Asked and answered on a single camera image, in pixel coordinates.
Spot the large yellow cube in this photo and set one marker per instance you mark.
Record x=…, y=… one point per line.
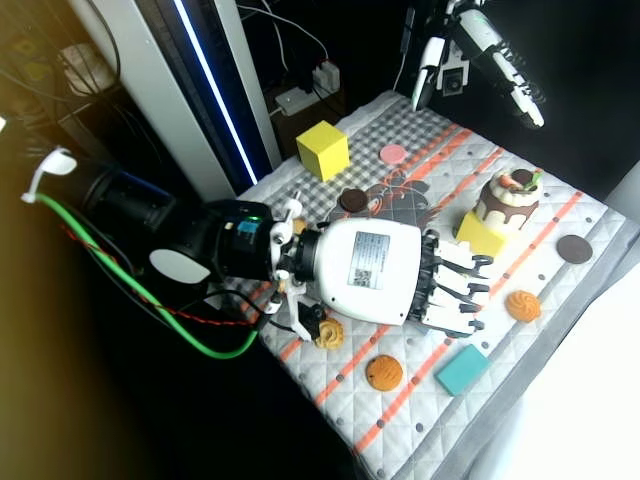
x=480, y=237

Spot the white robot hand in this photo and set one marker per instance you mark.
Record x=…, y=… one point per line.
x=370, y=270
x=480, y=30

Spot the brown cardboard box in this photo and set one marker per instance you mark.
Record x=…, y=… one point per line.
x=305, y=127

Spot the flat teal block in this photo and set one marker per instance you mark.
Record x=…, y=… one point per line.
x=462, y=370

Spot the small yellow cube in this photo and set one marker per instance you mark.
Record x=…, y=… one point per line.
x=322, y=147

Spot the grey quilt with bear print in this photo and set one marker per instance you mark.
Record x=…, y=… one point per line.
x=450, y=410

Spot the swirl butter cookie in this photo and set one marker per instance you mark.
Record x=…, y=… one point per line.
x=332, y=336
x=523, y=306

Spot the white plug adapter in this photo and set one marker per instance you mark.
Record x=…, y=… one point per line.
x=326, y=76

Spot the white power brick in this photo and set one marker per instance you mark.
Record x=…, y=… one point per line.
x=85, y=67

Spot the chocolate chip cookie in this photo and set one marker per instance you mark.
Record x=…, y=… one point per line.
x=384, y=373

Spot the white power strip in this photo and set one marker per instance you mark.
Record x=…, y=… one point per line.
x=296, y=101

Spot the chocolate drip toy cake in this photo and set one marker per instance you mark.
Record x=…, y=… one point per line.
x=505, y=205

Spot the pink disc cookie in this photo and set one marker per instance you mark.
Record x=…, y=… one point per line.
x=392, y=153

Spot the white pillar with blue light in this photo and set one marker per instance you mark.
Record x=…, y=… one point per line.
x=150, y=75

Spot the dark brown disc cookie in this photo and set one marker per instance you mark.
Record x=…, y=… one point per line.
x=575, y=248

